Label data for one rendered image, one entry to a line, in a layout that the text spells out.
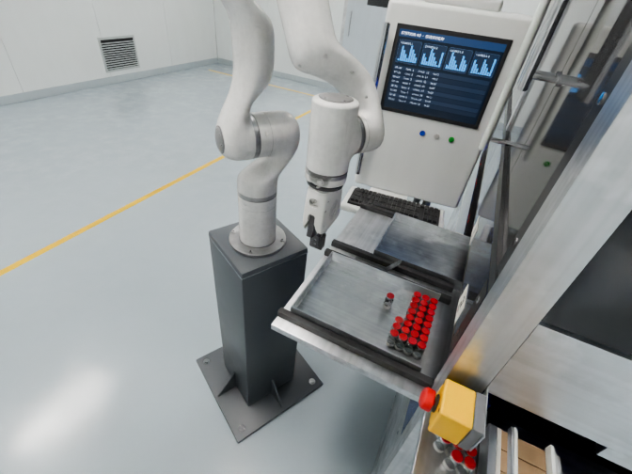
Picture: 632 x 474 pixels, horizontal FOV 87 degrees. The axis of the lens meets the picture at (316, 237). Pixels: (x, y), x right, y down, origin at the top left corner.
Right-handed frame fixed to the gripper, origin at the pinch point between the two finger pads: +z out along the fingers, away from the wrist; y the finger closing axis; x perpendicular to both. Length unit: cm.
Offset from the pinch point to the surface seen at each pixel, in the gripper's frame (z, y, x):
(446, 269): 22, 36, -32
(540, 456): 18, -14, -55
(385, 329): 22.2, 2.5, -20.9
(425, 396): 9.3, -18.6, -31.8
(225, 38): 61, 543, 463
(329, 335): 20.4, -7.7, -9.4
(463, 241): 21, 54, -34
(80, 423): 110, -38, 81
